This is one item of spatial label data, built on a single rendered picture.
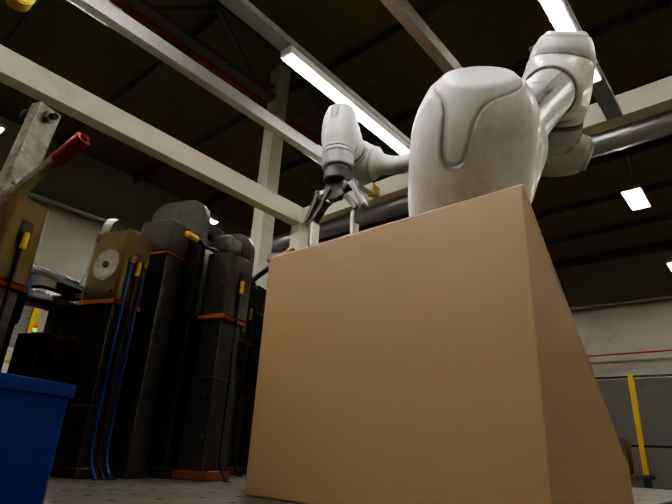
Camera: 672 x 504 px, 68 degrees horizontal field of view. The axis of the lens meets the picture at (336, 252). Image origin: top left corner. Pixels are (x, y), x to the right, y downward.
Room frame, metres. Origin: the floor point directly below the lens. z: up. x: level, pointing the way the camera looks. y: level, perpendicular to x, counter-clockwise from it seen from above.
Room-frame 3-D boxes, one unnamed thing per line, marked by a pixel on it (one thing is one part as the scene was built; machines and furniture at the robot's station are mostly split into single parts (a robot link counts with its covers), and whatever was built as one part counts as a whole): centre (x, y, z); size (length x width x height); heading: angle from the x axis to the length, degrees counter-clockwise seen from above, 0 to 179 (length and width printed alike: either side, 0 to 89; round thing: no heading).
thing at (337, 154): (1.21, 0.01, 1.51); 0.09 x 0.09 x 0.06
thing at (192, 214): (0.96, 0.27, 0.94); 0.18 x 0.13 x 0.49; 157
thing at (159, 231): (0.84, 0.31, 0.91); 0.07 x 0.05 x 0.42; 67
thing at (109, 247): (0.79, 0.35, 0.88); 0.11 x 0.07 x 0.37; 67
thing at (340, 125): (1.22, 0.00, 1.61); 0.13 x 0.11 x 0.16; 159
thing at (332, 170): (1.21, 0.01, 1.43); 0.08 x 0.07 x 0.09; 50
